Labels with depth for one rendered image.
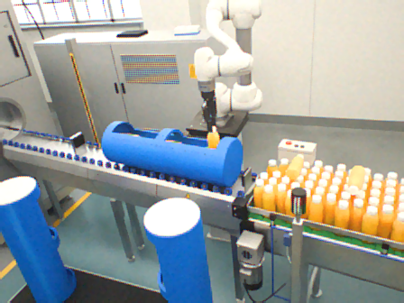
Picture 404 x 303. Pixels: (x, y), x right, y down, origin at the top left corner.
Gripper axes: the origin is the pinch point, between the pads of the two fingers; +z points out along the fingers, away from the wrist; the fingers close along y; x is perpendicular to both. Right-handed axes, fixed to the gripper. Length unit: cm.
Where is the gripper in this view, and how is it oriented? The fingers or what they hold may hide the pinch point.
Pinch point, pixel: (211, 124)
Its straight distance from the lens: 192.2
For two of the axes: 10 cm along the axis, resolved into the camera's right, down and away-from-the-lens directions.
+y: -4.7, 4.8, -7.4
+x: 8.7, 1.4, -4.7
